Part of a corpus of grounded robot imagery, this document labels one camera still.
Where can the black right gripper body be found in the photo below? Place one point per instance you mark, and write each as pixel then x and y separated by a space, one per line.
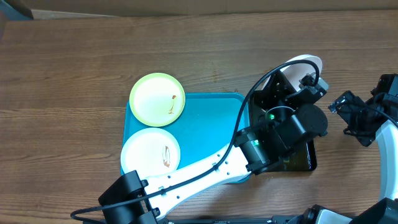
pixel 356 118

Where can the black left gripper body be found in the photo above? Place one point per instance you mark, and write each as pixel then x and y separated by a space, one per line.
pixel 274 112

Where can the pink-white plate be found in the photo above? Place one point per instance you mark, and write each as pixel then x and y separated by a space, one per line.
pixel 294 73

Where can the yellow-green plate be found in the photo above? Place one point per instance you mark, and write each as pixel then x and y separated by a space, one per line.
pixel 157 99

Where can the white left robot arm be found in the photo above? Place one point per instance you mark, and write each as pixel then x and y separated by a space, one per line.
pixel 288 124

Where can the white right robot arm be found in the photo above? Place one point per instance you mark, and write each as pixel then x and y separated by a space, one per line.
pixel 385 210

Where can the black water tray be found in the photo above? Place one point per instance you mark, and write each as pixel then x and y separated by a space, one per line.
pixel 301 158

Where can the teal plastic tray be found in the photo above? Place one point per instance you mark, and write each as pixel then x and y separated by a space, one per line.
pixel 205 125

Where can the white plate with ketchup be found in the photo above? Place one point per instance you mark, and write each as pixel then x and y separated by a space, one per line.
pixel 150 152

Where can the cardboard board at back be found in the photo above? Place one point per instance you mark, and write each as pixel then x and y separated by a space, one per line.
pixel 202 7

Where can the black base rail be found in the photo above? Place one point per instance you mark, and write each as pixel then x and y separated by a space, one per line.
pixel 277 219

